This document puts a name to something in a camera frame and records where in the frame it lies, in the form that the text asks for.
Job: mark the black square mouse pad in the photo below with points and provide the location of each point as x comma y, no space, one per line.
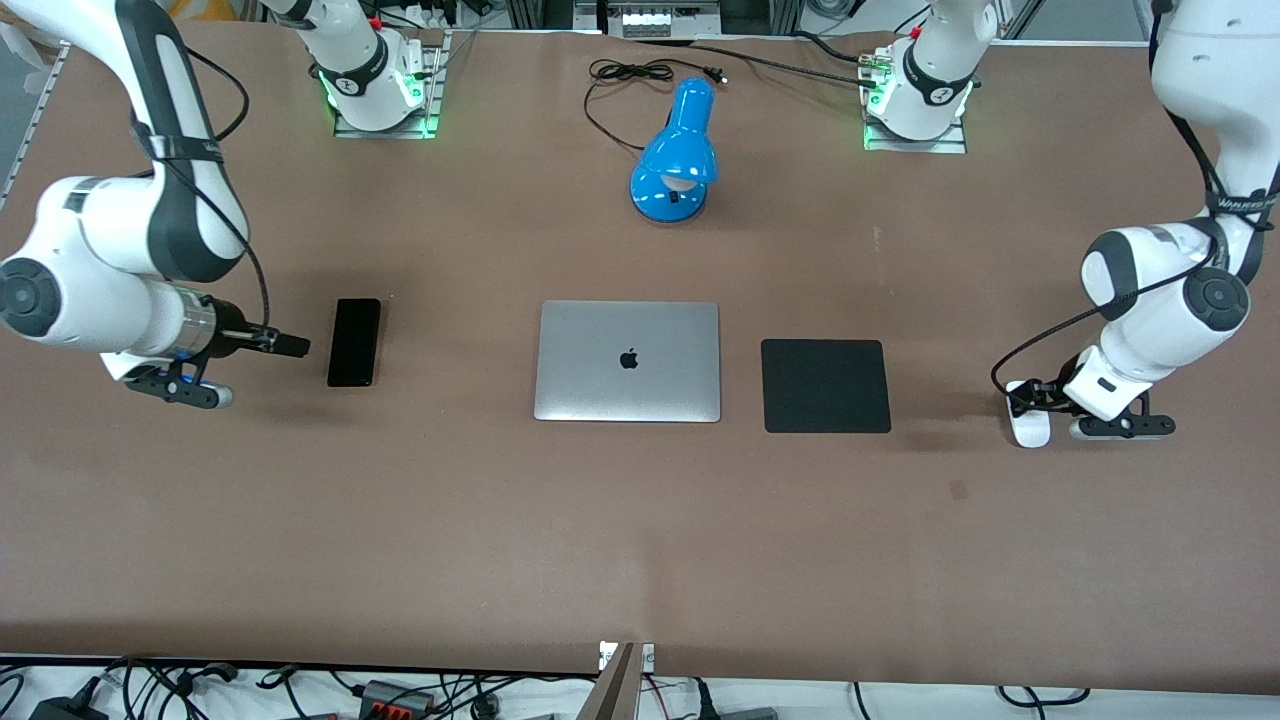
825,385

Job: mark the white power strip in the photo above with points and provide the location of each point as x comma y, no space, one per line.
655,20

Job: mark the blue desk lamp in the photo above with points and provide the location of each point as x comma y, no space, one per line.
680,140

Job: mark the black orange connector box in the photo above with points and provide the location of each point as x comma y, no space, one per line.
395,697

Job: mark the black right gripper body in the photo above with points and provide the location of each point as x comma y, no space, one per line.
236,330

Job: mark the black smartphone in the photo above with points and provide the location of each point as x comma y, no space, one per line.
354,342

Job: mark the silver closed laptop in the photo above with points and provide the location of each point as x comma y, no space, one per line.
600,380

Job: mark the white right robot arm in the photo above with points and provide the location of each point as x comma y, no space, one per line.
100,230

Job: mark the small metal post bracket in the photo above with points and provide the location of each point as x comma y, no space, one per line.
647,658

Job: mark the wooden camera post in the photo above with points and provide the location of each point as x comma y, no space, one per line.
618,695

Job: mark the perforated metal rail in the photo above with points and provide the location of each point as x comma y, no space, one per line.
35,115

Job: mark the white computer mouse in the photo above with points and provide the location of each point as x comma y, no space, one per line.
1030,432

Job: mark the black power adapter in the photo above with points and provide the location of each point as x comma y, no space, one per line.
60,710

